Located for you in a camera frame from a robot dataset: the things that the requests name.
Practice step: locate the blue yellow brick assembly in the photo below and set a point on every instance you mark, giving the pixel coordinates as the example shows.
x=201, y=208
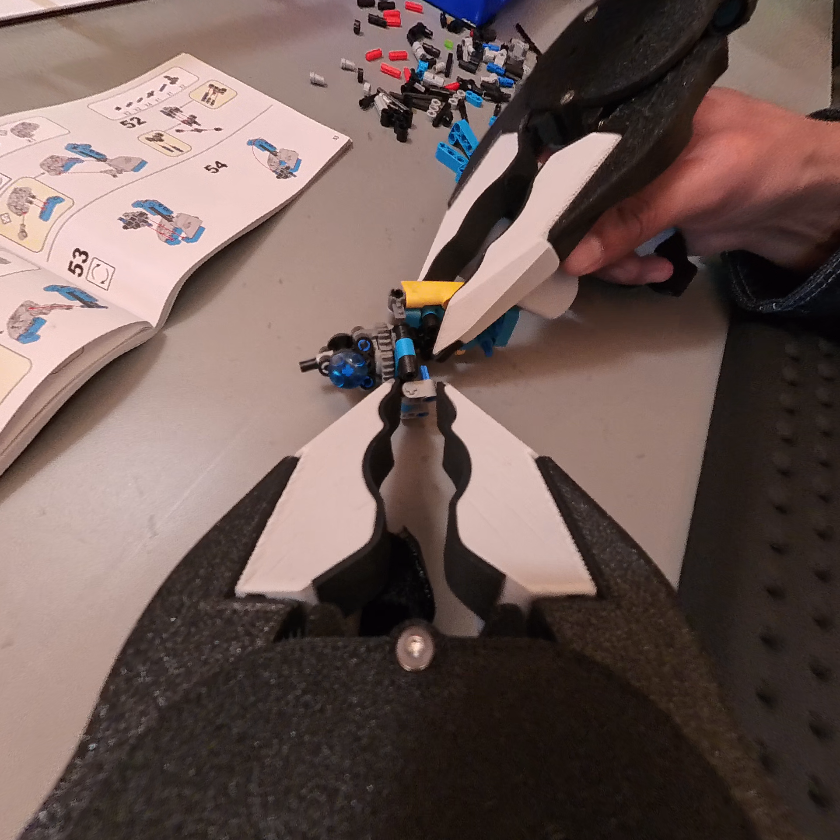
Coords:
x=430, y=295

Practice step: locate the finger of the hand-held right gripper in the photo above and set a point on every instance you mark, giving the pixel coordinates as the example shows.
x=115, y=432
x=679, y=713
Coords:
x=472, y=203
x=518, y=269

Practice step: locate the open instruction booklet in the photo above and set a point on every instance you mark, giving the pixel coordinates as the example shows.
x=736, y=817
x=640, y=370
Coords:
x=164, y=197

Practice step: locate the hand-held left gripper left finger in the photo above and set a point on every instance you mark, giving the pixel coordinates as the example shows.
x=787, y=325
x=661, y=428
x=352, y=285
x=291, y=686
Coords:
x=315, y=512

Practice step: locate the black blue gear brick assembly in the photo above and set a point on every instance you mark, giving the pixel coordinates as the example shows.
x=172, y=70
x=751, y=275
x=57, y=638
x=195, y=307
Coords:
x=348, y=367

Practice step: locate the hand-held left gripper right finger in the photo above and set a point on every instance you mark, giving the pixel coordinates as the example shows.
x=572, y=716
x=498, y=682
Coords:
x=518, y=518

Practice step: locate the blue plastic bin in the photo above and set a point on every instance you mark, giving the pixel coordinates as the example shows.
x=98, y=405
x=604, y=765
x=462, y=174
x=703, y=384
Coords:
x=459, y=10

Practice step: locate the person's right hand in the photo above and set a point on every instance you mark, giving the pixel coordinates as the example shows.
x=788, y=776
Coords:
x=754, y=184

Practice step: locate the pile of loose brick pieces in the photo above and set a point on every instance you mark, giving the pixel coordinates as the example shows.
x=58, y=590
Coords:
x=433, y=72

